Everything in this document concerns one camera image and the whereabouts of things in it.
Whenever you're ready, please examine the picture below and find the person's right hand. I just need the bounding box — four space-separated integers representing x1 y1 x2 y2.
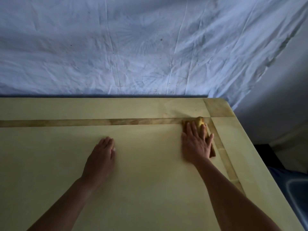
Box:
181 121 214 167

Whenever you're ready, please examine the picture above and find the person's left hand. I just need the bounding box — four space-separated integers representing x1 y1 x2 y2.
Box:
81 136 116 182

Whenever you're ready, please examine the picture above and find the yellow cleaning cloth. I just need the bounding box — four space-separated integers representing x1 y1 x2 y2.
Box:
182 116 216 158

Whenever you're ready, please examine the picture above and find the person's left forearm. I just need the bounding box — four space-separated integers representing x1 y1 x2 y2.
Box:
27 175 97 231

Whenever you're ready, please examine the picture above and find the person's right forearm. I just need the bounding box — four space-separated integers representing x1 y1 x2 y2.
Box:
192 158 282 231

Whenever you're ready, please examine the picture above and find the blue plastic container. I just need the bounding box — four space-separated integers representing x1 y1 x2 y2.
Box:
267 165 308 231

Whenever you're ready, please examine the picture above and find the white wrinkled sheet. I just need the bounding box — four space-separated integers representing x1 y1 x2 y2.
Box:
0 0 308 175

